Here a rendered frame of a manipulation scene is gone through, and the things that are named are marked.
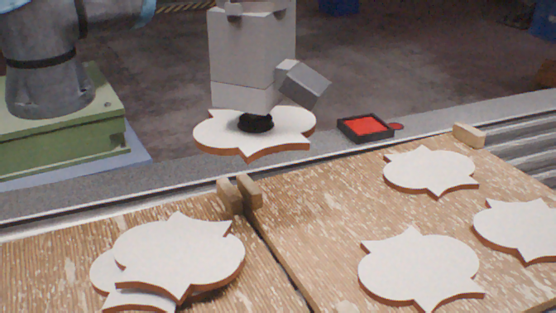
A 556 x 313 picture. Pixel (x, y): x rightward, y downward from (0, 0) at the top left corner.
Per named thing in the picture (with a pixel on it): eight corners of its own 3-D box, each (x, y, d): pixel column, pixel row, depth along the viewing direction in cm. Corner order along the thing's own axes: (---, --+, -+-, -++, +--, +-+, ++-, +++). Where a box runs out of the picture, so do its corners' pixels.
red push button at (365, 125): (342, 127, 95) (342, 121, 94) (370, 122, 97) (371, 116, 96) (358, 142, 90) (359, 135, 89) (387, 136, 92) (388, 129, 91)
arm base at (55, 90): (0, 95, 96) (-16, 45, 91) (82, 77, 103) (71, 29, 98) (16, 127, 85) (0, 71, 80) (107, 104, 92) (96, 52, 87)
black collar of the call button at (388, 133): (336, 127, 95) (337, 118, 94) (371, 120, 97) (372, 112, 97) (357, 145, 89) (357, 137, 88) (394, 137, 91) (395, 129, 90)
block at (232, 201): (216, 195, 72) (214, 178, 71) (228, 191, 73) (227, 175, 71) (231, 218, 67) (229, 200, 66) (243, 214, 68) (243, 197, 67)
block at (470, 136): (450, 136, 87) (452, 121, 86) (458, 133, 88) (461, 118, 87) (475, 151, 83) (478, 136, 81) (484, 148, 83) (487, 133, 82)
